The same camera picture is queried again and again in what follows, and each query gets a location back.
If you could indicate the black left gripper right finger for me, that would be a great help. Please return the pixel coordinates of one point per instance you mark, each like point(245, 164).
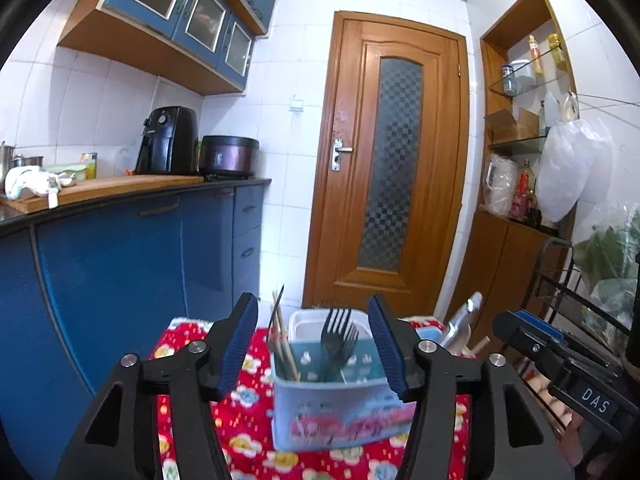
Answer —
point(509, 436)

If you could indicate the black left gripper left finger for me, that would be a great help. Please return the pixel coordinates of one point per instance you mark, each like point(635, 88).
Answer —
point(118, 436)

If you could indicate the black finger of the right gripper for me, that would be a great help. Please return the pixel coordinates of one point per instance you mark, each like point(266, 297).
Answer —
point(530, 339)

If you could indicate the wooden chopstick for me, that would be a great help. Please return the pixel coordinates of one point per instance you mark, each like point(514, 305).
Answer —
point(278, 341)

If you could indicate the blue kitchen counter cabinet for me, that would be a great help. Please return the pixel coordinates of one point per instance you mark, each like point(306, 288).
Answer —
point(82, 285)

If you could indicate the person's right hand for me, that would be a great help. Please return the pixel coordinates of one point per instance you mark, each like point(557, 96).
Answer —
point(574, 453)

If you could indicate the eggs on rack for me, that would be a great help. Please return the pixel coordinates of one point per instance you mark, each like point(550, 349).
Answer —
point(540, 385)

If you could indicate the silver knife in box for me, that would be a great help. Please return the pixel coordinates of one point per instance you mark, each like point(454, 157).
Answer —
point(458, 331)

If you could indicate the wooden low cabinet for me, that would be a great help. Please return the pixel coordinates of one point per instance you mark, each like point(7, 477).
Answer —
point(499, 262)

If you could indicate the light blue utensil box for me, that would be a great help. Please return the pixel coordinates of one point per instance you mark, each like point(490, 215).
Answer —
point(353, 407)

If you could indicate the green vegetables in bag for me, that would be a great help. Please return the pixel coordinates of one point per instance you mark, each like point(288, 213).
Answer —
point(606, 244)

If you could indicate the black fork in box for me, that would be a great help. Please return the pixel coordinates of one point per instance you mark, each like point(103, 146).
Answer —
point(339, 336)

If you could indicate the white plastic bag hanging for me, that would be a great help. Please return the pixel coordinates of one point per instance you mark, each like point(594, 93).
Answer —
point(569, 153)

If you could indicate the wooden door with glass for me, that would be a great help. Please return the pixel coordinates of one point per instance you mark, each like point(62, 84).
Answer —
point(397, 92)

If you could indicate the wooden cutting board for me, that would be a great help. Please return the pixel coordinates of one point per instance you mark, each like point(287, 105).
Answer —
point(100, 188)

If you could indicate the white cloth on counter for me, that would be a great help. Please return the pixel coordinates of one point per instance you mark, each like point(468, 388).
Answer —
point(38, 181)

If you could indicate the black air fryer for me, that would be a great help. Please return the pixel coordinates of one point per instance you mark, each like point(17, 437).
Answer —
point(169, 142)

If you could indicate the dark rice cooker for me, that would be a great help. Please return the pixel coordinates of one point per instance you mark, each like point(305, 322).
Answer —
point(228, 156)

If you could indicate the metal cup on counter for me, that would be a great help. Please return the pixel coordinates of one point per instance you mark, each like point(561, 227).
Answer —
point(6, 157)

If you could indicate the black metal wire rack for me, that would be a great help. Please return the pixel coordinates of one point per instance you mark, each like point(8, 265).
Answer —
point(553, 294)

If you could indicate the wooden wall shelf niche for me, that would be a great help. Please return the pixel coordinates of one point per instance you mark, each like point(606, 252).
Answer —
point(511, 30)

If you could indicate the silver door handle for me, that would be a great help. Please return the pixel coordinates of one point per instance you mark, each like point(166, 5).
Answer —
point(338, 150)

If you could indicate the blue upper wall cabinet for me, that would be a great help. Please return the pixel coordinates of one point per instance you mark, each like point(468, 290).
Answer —
point(203, 45)

